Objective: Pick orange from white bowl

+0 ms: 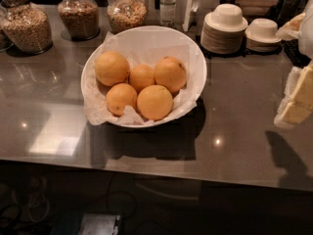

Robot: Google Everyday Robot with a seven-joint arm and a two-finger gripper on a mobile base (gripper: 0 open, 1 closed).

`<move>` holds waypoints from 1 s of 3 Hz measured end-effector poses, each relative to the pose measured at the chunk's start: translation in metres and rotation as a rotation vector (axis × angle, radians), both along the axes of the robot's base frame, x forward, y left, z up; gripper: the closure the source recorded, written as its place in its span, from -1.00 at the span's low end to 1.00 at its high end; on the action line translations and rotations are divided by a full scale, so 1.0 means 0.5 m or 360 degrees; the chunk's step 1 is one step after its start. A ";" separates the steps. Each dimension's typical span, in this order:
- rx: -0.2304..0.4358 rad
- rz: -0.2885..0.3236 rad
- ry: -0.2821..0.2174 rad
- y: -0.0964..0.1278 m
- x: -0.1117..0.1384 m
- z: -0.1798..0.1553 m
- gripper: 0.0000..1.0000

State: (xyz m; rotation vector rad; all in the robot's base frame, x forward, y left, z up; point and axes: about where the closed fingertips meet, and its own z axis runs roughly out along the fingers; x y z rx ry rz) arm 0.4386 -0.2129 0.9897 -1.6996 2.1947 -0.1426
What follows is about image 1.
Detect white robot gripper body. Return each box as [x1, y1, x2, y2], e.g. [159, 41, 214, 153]
[298, 0, 313, 59]

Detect short stack paper plates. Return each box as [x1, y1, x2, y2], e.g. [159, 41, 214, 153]
[246, 29, 281, 53]

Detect upturned paper bowl left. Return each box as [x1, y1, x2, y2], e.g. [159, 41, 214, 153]
[211, 4, 243, 27]

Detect orange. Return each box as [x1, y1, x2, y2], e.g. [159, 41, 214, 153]
[129, 64, 155, 93]
[106, 83, 137, 117]
[95, 51, 130, 86]
[154, 57, 187, 94]
[137, 85, 173, 120]

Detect orange bottom front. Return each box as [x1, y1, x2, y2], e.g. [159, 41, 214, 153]
[137, 85, 173, 120]

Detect large glass jar grains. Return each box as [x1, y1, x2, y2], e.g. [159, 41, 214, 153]
[1, 0, 53, 54]

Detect white paper liner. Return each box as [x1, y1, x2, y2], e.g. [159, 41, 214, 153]
[83, 31, 199, 126]

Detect tall stack paper plates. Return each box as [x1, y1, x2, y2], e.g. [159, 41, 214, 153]
[201, 13, 247, 55]

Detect glass jar at edge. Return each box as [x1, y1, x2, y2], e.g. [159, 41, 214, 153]
[0, 8, 13, 52]

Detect glass jar mixed cereal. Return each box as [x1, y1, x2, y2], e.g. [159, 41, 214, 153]
[107, 0, 147, 33]

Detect white upright post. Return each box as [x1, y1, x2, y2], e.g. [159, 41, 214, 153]
[182, 0, 209, 32]

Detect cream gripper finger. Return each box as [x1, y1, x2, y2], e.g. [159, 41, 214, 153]
[276, 13, 305, 41]

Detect upturned paper bowl right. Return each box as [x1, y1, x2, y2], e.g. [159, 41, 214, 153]
[248, 19, 278, 40]

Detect clear glass bottle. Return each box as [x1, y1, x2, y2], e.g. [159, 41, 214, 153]
[159, 0, 176, 27]

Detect silver box under table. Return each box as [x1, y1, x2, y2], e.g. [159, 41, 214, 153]
[78, 213, 123, 235]

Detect upturned paper bowl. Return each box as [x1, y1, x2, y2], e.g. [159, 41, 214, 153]
[211, 4, 243, 27]
[248, 19, 278, 40]

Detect glass jar brown cereal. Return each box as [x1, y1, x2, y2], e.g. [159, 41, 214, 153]
[58, 0, 100, 40]

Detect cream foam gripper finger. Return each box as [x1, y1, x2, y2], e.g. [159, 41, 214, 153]
[274, 66, 313, 129]

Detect white ceramic bowl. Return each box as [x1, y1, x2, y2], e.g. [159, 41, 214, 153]
[80, 24, 208, 129]

